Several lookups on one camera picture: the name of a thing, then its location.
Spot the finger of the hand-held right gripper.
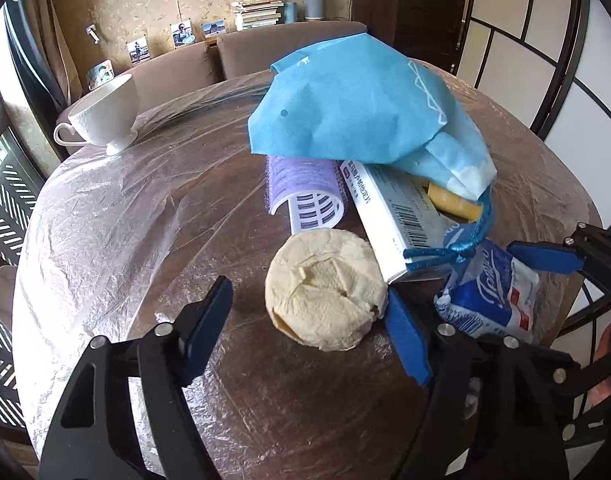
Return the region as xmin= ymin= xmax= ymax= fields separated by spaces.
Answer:
xmin=508 ymin=222 xmax=611 ymax=306
xmin=535 ymin=351 xmax=587 ymax=402

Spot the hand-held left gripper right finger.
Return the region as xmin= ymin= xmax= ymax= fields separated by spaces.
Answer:
xmin=385 ymin=286 xmax=572 ymax=480

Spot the dark wooden cabinet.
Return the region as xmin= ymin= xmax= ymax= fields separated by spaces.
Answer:
xmin=351 ymin=0 xmax=469 ymax=73

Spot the stack of books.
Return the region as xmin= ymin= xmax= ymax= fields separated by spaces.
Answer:
xmin=230 ymin=0 xmax=285 ymax=32

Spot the white medicine box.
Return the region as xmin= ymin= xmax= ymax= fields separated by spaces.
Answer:
xmin=339 ymin=159 xmax=459 ymax=283

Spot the brown curtain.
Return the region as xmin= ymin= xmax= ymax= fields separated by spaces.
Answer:
xmin=6 ymin=0 xmax=86 ymax=126

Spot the blue and white tissue packet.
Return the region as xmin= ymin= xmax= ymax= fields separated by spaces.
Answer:
xmin=433 ymin=240 xmax=541 ymax=343

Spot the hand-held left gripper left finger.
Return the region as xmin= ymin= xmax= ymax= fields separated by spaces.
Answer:
xmin=38 ymin=275 xmax=234 ymax=480

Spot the yellow bottle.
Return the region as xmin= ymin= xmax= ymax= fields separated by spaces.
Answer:
xmin=425 ymin=182 xmax=483 ymax=222

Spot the black metal window grille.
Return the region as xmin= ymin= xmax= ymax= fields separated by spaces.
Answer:
xmin=0 ymin=125 xmax=44 ymax=431

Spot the beige tissue ball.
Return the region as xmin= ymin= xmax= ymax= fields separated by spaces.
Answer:
xmin=264 ymin=227 xmax=389 ymax=352

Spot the purple hair roller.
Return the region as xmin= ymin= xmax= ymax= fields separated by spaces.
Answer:
xmin=266 ymin=155 xmax=347 ymax=235

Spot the blue non-woven drawstring bag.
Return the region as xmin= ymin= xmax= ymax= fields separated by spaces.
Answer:
xmin=248 ymin=32 xmax=497 ymax=267

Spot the white teacup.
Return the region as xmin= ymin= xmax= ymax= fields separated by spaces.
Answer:
xmin=53 ymin=74 xmax=139 ymax=157

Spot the brown upholstered chair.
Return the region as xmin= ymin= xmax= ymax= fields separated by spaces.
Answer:
xmin=216 ymin=21 xmax=369 ymax=82
xmin=56 ymin=40 xmax=221 ymax=133

